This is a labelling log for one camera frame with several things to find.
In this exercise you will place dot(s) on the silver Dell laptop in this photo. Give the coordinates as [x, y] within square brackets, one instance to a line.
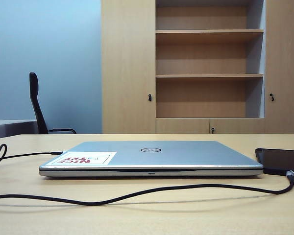
[186, 156]

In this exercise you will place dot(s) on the black office chair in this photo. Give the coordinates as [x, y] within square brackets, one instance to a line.
[39, 110]

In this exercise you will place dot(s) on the white red Nice Try sticker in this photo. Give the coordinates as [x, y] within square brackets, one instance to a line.
[100, 157]

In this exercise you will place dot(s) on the black smartphone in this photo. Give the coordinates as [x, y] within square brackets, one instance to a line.
[281, 159]

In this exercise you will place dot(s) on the black cabinet key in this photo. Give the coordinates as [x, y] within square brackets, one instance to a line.
[272, 97]
[212, 130]
[150, 98]

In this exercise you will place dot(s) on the light wooden shelf cabinet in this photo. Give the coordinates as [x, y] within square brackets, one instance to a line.
[127, 73]

